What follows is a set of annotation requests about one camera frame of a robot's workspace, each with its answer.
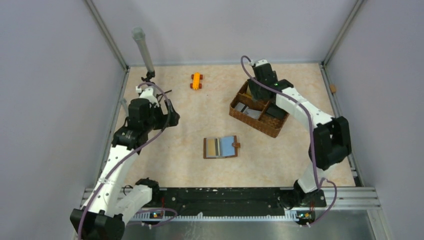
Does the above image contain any brown leather card holder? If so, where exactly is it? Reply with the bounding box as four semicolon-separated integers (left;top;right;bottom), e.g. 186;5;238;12
203;135;241;159

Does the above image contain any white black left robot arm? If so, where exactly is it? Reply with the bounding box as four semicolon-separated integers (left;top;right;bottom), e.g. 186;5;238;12
70;97;180;240

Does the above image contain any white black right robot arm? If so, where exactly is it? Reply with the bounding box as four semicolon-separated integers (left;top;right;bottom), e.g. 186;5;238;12
247;59;352;206

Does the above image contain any orange toy car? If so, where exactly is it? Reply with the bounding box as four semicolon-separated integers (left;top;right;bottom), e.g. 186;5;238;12
189;72;203;90

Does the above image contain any woven wicker divided basket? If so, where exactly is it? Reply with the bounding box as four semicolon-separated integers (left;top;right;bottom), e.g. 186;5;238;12
229;82;289;138

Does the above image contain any small wooden block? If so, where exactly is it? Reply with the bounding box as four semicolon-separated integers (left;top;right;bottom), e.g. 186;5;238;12
329;84;337;94

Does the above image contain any black tripod with grey tube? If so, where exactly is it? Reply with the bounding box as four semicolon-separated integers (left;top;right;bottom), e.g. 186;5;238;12
131;27;173;100

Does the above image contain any grey metal bracket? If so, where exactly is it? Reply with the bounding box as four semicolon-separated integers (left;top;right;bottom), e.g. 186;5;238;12
119;97;129;117

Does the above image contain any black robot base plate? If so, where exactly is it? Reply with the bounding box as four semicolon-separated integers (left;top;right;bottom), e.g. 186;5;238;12
143;187;327;217

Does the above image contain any aluminium frame rail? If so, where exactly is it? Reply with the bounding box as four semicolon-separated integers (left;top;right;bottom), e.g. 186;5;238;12
319;62;382;211

